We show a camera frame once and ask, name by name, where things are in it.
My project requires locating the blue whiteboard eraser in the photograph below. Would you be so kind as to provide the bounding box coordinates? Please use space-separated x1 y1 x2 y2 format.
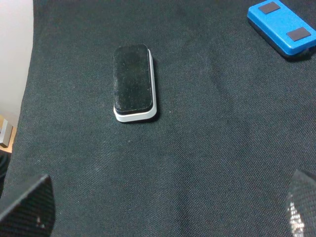
247 0 316 60

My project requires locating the white black whiteboard eraser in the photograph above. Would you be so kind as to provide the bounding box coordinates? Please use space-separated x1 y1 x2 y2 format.
113 44 158 123

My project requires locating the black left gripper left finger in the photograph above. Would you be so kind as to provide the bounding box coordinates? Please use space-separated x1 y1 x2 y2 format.
0 174 55 237

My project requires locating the black tablecloth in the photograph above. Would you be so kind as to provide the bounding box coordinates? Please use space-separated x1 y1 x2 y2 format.
3 0 316 237

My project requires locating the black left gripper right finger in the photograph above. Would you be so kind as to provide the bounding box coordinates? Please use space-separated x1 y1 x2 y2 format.
286 170 316 237

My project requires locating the grey metal bracket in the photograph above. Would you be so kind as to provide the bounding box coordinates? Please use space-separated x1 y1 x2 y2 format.
0 116 13 149

